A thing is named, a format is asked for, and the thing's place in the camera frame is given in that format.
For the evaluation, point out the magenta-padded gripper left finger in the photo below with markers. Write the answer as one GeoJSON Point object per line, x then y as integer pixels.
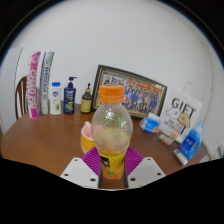
{"type": "Point", "coordinates": [78, 170]}

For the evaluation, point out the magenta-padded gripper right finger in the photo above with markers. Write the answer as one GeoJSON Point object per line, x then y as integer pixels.
{"type": "Point", "coordinates": [146, 170]}

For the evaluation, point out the orange juice bottle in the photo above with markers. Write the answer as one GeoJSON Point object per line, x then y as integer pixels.
{"type": "Point", "coordinates": [111, 133]}

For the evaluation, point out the pink and yellow mug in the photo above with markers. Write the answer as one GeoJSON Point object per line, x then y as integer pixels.
{"type": "Point", "coordinates": [86, 138]}

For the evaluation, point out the small patterned snack packet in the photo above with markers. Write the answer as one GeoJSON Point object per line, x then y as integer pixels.
{"type": "Point", "coordinates": [164, 139]}

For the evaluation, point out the small colourful cube box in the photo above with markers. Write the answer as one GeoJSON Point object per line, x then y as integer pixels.
{"type": "Point", "coordinates": [174, 135]}

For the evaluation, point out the blue tissue pack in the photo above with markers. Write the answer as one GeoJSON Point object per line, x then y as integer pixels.
{"type": "Point", "coordinates": [150, 124]}

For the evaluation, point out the blue detergent bottle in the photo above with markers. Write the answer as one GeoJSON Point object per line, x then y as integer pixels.
{"type": "Point", "coordinates": [190, 143]}

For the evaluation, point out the white paper gift bag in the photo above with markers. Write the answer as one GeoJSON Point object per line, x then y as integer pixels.
{"type": "Point", "coordinates": [181, 113]}

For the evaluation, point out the brown yellow pump bottle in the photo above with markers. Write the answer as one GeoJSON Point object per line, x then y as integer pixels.
{"type": "Point", "coordinates": [86, 103]}

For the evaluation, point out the dark blue pump bottle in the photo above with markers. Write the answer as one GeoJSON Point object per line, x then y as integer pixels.
{"type": "Point", "coordinates": [69, 100]}

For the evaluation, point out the white shampoo bottle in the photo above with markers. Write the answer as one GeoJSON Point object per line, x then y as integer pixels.
{"type": "Point", "coordinates": [55, 100]}

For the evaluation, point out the framed group picture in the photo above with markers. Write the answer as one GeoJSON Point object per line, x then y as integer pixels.
{"type": "Point", "coordinates": [143, 95]}

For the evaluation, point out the tall green and white box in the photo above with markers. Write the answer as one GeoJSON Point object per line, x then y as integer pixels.
{"type": "Point", "coordinates": [45, 83]}

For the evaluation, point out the brown wooden chair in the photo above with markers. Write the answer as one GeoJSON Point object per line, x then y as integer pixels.
{"type": "Point", "coordinates": [20, 96]}

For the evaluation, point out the tall pink box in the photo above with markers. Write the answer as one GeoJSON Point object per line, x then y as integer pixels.
{"type": "Point", "coordinates": [33, 86]}

